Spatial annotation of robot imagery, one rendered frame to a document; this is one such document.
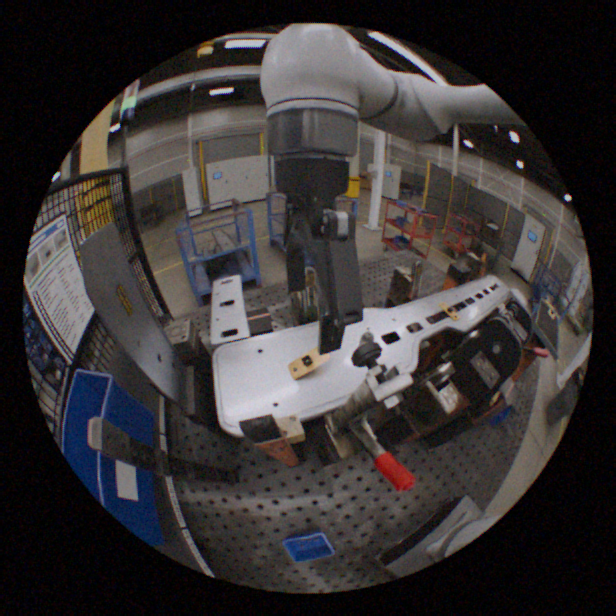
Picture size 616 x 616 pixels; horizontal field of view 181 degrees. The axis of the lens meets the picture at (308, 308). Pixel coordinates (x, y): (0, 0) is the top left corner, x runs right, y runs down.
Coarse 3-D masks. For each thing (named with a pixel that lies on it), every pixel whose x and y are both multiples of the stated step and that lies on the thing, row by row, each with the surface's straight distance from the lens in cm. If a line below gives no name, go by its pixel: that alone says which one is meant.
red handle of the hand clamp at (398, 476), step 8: (352, 424) 27; (360, 424) 27; (352, 432) 27; (360, 432) 26; (360, 440) 25; (368, 440) 25; (368, 448) 24; (376, 448) 24; (376, 456) 23; (384, 456) 23; (392, 456) 23; (376, 464) 23; (384, 464) 22; (392, 464) 22; (400, 464) 23; (384, 472) 22; (392, 472) 22; (400, 472) 22; (408, 472) 22; (392, 480) 22; (400, 480) 21; (408, 480) 21; (400, 488) 22; (408, 488) 22
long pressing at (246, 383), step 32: (480, 288) 99; (384, 320) 52; (416, 320) 56; (448, 320) 63; (480, 320) 74; (224, 352) 46; (256, 352) 44; (288, 352) 42; (352, 352) 43; (384, 352) 45; (416, 352) 48; (224, 384) 41; (256, 384) 39; (288, 384) 38; (320, 384) 38; (352, 384) 39; (224, 416) 38; (256, 416) 37; (320, 416) 37
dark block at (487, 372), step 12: (480, 360) 39; (468, 372) 38; (480, 372) 37; (492, 372) 40; (456, 384) 41; (468, 384) 39; (480, 384) 38; (492, 384) 38; (468, 396) 40; (480, 396) 39; (456, 408) 44; (444, 420) 48
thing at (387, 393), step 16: (368, 352) 16; (368, 368) 17; (384, 368) 16; (400, 368) 16; (368, 384) 15; (384, 384) 15; (400, 384) 16; (352, 400) 19; (368, 400) 16; (384, 400) 16; (400, 400) 16; (336, 416) 27; (352, 416) 21
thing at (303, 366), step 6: (306, 354) 39; (312, 354) 39; (318, 354) 39; (294, 360) 40; (300, 360) 39; (306, 360) 39; (312, 360) 38; (318, 360) 38; (324, 360) 38; (288, 366) 40; (294, 366) 39; (300, 366) 39; (306, 366) 38; (312, 366) 38; (294, 372) 39; (300, 372) 38; (306, 372) 38; (294, 378) 38
